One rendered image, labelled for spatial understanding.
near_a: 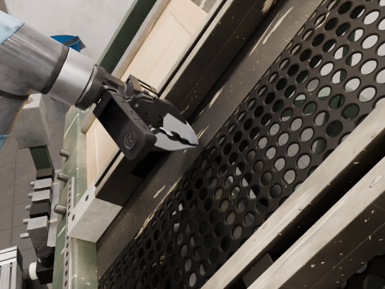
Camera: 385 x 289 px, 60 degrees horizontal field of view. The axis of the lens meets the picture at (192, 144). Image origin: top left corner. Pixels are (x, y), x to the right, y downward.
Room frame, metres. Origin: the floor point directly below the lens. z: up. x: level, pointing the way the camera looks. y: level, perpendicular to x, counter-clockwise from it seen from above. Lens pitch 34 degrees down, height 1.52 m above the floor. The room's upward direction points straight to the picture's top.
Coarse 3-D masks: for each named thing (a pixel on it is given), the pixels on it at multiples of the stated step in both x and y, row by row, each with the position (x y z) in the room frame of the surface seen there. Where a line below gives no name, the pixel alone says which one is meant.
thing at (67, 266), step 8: (72, 184) 0.71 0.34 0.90; (72, 192) 0.68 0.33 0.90; (72, 200) 0.65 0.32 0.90; (72, 208) 0.62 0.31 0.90; (72, 240) 0.52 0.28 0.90; (72, 248) 0.49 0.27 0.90; (64, 256) 0.49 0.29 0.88; (64, 264) 0.46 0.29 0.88; (64, 272) 0.44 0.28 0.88; (64, 280) 0.42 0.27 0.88; (64, 288) 0.40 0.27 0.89
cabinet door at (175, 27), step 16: (176, 0) 1.03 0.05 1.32; (160, 16) 1.07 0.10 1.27; (176, 16) 0.95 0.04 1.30; (192, 16) 0.85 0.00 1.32; (160, 32) 0.99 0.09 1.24; (176, 32) 0.88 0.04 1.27; (192, 32) 0.79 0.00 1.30; (144, 48) 1.01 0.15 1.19; (160, 48) 0.91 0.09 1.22; (176, 48) 0.82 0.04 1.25; (144, 64) 0.94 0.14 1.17; (160, 64) 0.84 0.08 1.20; (144, 80) 0.86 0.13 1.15; (160, 80) 0.77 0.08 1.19; (96, 128) 0.94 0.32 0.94; (96, 144) 0.85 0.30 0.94; (112, 144) 0.76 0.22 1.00; (96, 160) 0.78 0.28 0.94
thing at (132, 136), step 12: (108, 96) 0.44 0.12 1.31; (120, 96) 0.45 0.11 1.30; (96, 108) 0.44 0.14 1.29; (108, 108) 0.43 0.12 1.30; (120, 108) 0.41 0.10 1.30; (108, 120) 0.41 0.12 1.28; (120, 120) 0.40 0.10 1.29; (132, 120) 0.39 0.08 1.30; (108, 132) 0.40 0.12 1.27; (120, 132) 0.39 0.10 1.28; (132, 132) 0.38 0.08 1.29; (144, 132) 0.37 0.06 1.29; (120, 144) 0.38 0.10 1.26; (132, 144) 0.37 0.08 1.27; (144, 144) 0.36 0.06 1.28; (132, 156) 0.36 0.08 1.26; (144, 156) 0.37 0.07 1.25
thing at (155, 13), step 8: (160, 0) 1.09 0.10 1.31; (168, 0) 1.08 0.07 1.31; (152, 8) 1.11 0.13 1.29; (160, 8) 1.07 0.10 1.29; (152, 16) 1.07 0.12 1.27; (144, 24) 1.08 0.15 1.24; (152, 24) 1.07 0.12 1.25; (144, 32) 1.06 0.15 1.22; (136, 40) 1.05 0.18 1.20; (144, 40) 1.06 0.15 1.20; (128, 48) 1.08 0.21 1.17; (136, 48) 1.05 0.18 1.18; (128, 56) 1.04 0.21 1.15; (120, 64) 1.05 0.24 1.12; (128, 64) 1.04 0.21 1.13; (112, 72) 1.07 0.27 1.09; (120, 72) 1.03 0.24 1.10; (88, 112) 1.03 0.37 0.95; (88, 120) 1.00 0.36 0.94; (88, 128) 1.00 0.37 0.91
